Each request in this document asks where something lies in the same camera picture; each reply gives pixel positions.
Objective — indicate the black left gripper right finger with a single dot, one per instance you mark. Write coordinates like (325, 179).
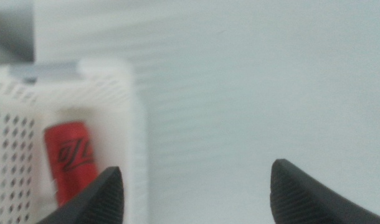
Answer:
(299, 199)

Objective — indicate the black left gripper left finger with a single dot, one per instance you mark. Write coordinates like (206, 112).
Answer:
(99, 202)

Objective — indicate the red cola can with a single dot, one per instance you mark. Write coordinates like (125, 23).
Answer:
(70, 146)

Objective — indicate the white perforated plastic basket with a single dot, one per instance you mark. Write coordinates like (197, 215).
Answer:
(109, 93)

